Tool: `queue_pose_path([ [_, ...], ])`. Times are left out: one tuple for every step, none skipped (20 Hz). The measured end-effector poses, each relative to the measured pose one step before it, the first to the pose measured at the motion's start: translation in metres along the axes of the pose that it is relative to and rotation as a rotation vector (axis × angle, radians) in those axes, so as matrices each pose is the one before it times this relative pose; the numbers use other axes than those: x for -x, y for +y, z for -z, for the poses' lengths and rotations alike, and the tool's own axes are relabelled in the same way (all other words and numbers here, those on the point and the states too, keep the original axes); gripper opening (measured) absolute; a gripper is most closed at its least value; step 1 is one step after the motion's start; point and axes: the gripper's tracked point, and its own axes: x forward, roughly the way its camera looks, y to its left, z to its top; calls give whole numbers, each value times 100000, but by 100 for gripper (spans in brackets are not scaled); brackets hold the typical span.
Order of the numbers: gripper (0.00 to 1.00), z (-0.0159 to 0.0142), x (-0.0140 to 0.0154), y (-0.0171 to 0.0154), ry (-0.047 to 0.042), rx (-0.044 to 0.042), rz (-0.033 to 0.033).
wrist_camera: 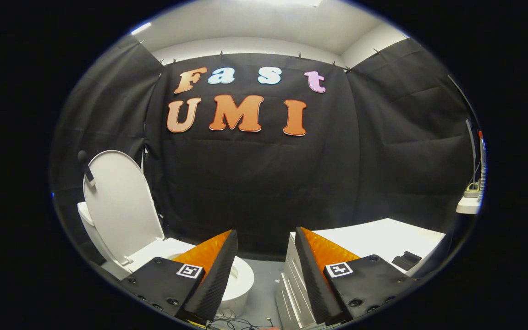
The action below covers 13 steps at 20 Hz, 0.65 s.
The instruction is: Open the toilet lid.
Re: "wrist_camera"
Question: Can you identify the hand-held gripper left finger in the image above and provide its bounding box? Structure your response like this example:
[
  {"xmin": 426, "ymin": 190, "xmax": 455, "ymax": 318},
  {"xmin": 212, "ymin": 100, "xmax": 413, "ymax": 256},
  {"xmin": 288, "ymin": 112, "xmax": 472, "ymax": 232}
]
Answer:
[{"xmin": 119, "ymin": 229, "xmax": 239, "ymax": 326}]

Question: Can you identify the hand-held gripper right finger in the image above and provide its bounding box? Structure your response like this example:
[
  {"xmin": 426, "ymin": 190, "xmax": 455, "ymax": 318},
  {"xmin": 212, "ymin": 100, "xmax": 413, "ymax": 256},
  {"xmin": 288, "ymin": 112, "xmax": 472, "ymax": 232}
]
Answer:
[{"xmin": 294, "ymin": 226, "xmax": 419, "ymax": 327}]

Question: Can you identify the white toilet lid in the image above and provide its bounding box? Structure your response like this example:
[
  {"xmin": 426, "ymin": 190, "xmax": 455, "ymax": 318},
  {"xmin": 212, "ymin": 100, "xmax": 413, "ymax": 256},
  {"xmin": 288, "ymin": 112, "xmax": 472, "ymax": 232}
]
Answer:
[{"xmin": 83, "ymin": 150, "xmax": 165, "ymax": 266}]

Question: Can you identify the black round lid handle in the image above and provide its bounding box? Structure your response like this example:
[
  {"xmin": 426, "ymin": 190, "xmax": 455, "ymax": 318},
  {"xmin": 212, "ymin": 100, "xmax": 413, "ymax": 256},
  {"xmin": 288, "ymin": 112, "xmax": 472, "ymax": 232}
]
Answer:
[{"xmin": 77, "ymin": 150, "xmax": 96, "ymax": 187}]

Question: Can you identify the white toilet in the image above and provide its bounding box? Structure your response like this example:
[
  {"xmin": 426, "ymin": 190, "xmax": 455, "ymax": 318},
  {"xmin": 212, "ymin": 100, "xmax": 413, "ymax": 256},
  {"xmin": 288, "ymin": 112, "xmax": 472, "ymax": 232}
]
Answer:
[{"xmin": 77, "ymin": 202, "xmax": 255, "ymax": 319}]

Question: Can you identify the white drawer cabinet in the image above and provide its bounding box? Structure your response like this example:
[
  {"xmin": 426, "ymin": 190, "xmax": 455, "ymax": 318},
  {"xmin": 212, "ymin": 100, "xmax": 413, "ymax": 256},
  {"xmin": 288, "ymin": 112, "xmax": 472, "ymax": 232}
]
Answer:
[{"xmin": 275, "ymin": 218, "xmax": 446, "ymax": 330}]

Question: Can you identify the small black flat object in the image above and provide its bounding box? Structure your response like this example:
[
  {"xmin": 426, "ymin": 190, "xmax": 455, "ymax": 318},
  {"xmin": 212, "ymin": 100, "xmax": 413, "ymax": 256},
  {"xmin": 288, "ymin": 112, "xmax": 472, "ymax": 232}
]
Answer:
[{"xmin": 391, "ymin": 251, "xmax": 423, "ymax": 271}]

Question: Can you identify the black backdrop cloth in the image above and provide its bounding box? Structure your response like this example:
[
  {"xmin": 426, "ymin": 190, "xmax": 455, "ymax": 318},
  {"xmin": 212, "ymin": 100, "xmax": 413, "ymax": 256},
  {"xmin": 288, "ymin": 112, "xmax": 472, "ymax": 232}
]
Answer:
[{"xmin": 49, "ymin": 34, "xmax": 482, "ymax": 266}]

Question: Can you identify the white shelf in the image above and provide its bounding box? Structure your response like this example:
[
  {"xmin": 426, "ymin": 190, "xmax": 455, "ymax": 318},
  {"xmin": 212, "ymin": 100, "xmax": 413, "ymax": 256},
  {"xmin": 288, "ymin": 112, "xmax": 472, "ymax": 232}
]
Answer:
[{"xmin": 456, "ymin": 195, "xmax": 482, "ymax": 215}]

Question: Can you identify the clear water bottle red cap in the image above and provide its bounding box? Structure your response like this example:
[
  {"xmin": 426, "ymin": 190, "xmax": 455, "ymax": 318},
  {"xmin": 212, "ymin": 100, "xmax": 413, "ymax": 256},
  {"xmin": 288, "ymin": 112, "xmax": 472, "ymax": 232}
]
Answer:
[{"xmin": 477, "ymin": 131, "xmax": 487, "ymax": 202}]

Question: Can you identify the grey upright rod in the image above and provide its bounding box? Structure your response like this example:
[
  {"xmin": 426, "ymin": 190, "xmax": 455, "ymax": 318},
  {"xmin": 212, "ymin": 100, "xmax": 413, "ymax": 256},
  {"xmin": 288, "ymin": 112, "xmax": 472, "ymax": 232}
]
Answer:
[{"xmin": 466, "ymin": 119, "xmax": 478, "ymax": 184}]

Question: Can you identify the black curved rod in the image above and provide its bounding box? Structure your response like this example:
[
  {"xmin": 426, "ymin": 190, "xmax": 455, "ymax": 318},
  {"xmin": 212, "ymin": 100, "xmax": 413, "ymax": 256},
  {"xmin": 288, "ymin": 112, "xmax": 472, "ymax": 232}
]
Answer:
[{"xmin": 447, "ymin": 75, "xmax": 478, "ymax": 122}]

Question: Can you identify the large ceiling light panel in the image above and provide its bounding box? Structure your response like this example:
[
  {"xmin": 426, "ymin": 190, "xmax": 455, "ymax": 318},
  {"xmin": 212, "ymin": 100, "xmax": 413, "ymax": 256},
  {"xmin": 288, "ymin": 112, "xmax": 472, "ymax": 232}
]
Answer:
[{"xmin": 255, "ymin": 0, "xmax": 322, "ymax": 6}]

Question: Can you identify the tangle of black cables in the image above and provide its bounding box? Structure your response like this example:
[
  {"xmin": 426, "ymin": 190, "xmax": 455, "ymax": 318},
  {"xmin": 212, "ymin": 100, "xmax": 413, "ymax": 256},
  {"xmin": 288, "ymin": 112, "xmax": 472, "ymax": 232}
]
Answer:
[{"xmin": 207, "ymin": 309, "xmax": 276, "ymax": 330}]

